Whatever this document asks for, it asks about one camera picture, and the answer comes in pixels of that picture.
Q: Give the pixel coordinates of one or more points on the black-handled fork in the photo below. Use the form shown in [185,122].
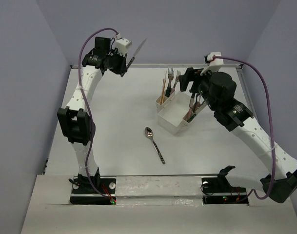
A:
[168,92]

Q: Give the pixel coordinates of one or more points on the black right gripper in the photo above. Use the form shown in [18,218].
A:
[192,75]

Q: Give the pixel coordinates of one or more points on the teal-handled fork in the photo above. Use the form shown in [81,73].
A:
[176,81]

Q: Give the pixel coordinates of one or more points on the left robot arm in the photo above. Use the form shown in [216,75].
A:
[75,118]

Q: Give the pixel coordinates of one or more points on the white chopstick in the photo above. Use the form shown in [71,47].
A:
[163,90]

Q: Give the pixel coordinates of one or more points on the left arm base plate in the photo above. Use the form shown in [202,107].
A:
[85,195]

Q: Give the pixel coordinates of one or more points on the white utensil caddy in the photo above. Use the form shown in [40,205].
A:
[171,112]

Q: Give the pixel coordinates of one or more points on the black-handled spoon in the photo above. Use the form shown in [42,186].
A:
[149,134]

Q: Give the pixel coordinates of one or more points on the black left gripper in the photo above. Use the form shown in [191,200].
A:
[122,60]

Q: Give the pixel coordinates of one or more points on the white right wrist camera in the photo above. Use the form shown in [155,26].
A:
[213,61]

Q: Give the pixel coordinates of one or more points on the orange chopstick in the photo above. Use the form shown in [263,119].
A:
[163,92]

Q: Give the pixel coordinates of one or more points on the pink-handled fork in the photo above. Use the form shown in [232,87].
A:
[170,76]

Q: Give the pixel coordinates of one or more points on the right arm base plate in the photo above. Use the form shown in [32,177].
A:
[216,192]

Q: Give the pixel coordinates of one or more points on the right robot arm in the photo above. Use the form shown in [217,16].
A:
[218,91]

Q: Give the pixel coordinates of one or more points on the black-handled knife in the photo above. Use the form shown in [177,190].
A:
[133,57]

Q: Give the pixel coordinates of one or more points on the pink-handled knife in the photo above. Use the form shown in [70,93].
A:
[188,115]

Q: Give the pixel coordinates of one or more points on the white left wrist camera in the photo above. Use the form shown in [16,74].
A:
[122,45]

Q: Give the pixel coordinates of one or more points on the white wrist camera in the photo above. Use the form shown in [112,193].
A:
[213,61]
[122,45]

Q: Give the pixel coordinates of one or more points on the teal-handled knife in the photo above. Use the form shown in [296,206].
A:
[191,103]

